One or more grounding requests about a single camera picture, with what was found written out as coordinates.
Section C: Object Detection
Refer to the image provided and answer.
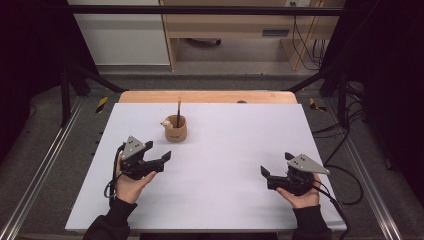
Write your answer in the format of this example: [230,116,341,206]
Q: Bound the person's right hand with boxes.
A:
[275,172,324,210]

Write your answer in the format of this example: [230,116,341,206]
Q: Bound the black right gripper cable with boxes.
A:
[312,164,365,240]

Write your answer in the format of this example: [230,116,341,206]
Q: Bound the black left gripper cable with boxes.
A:
[103,143,126,201]

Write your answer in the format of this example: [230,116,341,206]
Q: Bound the aluminium rail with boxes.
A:
[323,97,405,240]
[0,95,85,240]

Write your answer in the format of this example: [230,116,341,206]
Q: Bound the wooden pen holder with figure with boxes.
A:
[160,114,188,144]

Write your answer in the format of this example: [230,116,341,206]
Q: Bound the black horizontal frame bar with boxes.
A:
[68,4,345,17]

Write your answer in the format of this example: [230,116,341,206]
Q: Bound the white table board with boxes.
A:
[64,102,348,233]

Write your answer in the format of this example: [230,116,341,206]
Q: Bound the light wooden desk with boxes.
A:
[158,0,347,72]

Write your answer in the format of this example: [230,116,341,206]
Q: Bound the black frame strut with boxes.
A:
[287,63,350,130]
[59,63,130,128]

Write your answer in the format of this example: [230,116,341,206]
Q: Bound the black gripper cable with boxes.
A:
[312,164,365,240]
[103,143,126,201]

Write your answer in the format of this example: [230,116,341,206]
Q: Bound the white cabinet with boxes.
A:
[67,0,171,67]

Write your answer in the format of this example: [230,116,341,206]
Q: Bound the wooden table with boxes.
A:
[118,90,299,105]

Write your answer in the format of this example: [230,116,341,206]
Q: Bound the person's left hand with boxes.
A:
[114,153,159,205]

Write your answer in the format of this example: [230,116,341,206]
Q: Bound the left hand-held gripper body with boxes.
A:
[119,135,166,181]

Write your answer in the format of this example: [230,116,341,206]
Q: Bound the black floor cables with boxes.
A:
[311,81,367,158]

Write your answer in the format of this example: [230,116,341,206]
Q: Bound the black brush with wooden tip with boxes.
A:
[176,96,183,129]

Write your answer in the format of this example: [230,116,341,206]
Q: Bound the dark curtain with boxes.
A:
[0,0,99,164]
[321,0,424,209]

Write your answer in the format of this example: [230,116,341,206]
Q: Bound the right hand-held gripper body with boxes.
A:
[267,153,331,197]

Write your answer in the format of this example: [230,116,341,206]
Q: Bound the black hanging cables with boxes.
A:
[290,1,328,72]

